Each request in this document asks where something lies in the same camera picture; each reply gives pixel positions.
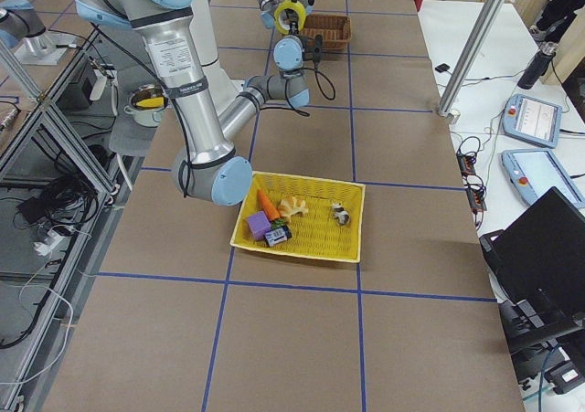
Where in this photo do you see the yellow tape roll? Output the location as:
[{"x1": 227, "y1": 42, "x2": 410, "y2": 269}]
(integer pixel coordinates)
[{"x1": 273, "y1": 0, "x2": 307, "y2": 35}]

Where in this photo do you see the brown wicker basket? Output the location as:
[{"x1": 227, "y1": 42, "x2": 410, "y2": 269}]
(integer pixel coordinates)
[{"x1": 301, "y1": 13, "x2": 351, "y2": 52}]

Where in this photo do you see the yellow woven basket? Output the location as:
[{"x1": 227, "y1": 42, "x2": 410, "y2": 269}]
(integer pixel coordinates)
[{"x1": 230, "y1": 171, "x2": 366, "y2": 263}]

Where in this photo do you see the small black device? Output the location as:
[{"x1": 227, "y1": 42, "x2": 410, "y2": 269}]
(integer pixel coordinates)
[{"x1": 434, "y1": 63, "x2": 450, "y2": 73}]

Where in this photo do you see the white pot with yellow contents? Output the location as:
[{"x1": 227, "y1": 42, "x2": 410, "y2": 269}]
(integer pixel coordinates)
[{"x1": 123, "y1": 84, "x2": 168, "y2": 128}]

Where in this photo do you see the toy croissant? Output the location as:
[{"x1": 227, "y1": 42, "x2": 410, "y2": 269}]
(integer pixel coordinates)
[{"x1": 278, "y1": 195, "x2": 308, "y2": 222}]

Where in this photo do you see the orange toy carrot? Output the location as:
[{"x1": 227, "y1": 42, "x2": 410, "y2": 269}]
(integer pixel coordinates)
[{"x1": 257, "y1": 189, "x2": 287, "y2": 227}]

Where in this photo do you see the toy panda figure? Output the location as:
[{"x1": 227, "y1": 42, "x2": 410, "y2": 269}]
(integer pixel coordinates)
[{"x1": 331, "y1": 203, "x2": 350, "y2": 226}]

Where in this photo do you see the purple foam block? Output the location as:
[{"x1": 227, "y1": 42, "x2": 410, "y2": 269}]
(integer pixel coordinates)
[{"x1": 246, "y1": 211, "x2": 271, "y2": 241}]

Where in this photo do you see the small labelled can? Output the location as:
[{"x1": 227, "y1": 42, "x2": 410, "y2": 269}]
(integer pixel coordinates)
[{"x1": 264, "y1": 226, "x2": 293, "y2": 248}]

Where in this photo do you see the orange usb hub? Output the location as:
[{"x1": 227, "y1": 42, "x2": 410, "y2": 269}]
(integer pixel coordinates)
[{"x1": 456, "y1": 152, "x2": 487, "y2": 214}]

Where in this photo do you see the black water bottle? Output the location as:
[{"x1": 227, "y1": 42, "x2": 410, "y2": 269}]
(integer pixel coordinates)
[{"x1": 517, "y1": 42, "x2": 558, "y2": 90}]

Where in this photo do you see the far teach pendant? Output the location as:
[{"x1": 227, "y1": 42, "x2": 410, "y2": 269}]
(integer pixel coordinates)
[{"x1": 502, "y1": 93, "x2": 562, "y2": 149}]

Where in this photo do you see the teach pendant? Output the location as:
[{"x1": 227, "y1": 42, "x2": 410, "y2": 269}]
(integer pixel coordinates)
[
  {"x1": 502, "y1": 93, "x2": 562, "y2": 149},
  {"x1": 501, "y1": 149, "x2": 584, "y2": 209}
]

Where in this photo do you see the near teach pendant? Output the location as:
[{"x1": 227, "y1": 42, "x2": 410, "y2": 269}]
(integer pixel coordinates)
[{"x1": 501, "y1": 149, "x2": 584, "y2": 209}]

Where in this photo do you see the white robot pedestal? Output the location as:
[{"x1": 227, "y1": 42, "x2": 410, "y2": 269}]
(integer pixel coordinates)
[{"x1": 190, "y1": 0, "x2": 239, "y2": 114}]

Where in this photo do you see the aluminium frame post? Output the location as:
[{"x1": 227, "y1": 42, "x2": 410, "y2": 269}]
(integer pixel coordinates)
[{"x1": 437, "y1": 0, "x2": 505, "y2": 125}]

